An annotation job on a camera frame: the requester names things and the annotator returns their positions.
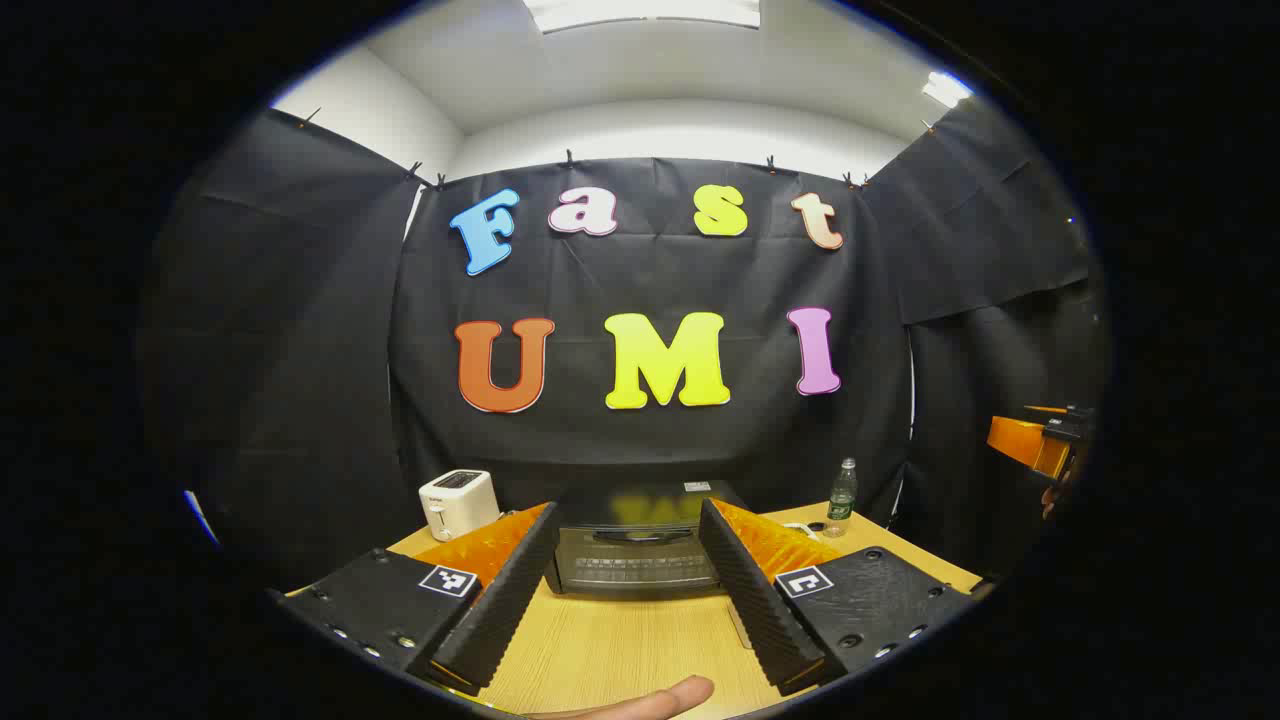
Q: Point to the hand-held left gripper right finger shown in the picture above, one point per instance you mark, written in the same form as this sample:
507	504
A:
760	610

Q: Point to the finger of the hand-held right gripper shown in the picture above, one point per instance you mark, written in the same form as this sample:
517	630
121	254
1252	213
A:
1020	440

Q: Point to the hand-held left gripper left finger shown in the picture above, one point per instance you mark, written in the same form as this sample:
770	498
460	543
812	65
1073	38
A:
505	610

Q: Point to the black electric oven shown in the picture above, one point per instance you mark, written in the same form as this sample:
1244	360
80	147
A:
630	560

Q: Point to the white toaster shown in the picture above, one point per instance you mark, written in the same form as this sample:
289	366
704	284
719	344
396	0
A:
455	505

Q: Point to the clear plastic water bottle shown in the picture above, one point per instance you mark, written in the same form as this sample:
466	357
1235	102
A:
842	500

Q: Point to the black backdrop cloth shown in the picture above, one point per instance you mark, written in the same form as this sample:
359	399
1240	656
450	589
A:
640	450

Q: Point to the large ceiling light panel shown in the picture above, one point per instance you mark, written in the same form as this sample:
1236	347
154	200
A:
640	12

